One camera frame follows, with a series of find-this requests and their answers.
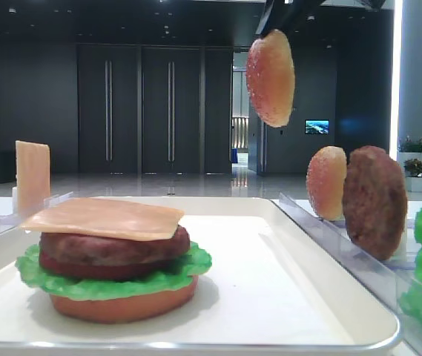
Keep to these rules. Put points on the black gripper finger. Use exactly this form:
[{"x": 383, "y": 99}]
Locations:
[
  {"x": 270, "y": 18},
  {"x": 297, "y": 13}
]

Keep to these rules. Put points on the bun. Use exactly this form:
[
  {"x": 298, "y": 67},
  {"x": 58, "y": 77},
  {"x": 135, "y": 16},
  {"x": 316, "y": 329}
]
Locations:
[
  {"x": 270, "y": 78},
  {"x": 125, "y": 310},
  {"x": 325, "y": 179}
]

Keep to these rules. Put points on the upright meat patty right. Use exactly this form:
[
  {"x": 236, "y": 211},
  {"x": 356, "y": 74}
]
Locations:
[{"x": 374, "y": 201}]

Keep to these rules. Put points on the cheese slice on burger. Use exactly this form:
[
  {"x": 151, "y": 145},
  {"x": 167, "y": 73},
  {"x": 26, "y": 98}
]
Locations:
[{"x": 99, "y": 217}]

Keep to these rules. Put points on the upright cheese slice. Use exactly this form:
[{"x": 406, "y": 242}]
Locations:
[{"x": 32, "y": 176}]

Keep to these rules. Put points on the meat patty in burger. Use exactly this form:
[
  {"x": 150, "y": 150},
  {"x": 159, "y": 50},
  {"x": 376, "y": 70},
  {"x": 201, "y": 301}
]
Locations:
[{"x": 105, "y": 251}]

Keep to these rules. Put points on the tomato slice in burger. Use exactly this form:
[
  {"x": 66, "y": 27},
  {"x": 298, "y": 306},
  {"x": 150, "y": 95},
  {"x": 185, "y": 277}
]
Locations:
[{"x": 115, "y": 273}]

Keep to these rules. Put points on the green lettuce leaf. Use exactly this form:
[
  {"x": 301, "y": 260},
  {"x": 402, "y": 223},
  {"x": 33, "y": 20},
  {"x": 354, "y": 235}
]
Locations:
[{"x": 193, "y": 263}]

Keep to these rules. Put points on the dark double doors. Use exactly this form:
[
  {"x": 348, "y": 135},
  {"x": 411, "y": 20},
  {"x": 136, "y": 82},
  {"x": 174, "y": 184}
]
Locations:
[{"x": 154, "y": 110}]

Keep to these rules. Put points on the upright bun in rack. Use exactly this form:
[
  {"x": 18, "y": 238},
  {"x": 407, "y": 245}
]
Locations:
[{"x": 325, "y": 179}]

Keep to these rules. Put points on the potted plants in planter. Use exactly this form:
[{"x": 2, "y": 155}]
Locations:
[{"x": 410, "y": 159}]

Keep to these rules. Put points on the white metal tray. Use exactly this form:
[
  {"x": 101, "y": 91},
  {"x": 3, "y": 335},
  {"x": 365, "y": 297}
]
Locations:
[{"x": 272, "y": 290}]

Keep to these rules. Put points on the clear acrylic right rack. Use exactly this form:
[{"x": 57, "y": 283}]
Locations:
[{"x": 392, "y": 282}]

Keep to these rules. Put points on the clear acrylic rack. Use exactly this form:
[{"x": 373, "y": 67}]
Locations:
[
  {"x": 8, "y": 222},
  {"x": 392, "y": 282}
]

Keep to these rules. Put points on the clear acrylic left rack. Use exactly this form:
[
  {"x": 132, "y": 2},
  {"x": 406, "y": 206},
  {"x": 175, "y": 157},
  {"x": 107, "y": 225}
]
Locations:
[{"x": 8, "y": 222}]

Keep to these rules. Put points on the wall monitor screen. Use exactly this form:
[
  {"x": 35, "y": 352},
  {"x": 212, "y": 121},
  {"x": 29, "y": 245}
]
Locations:
[{"x": 316, "y": 126}]

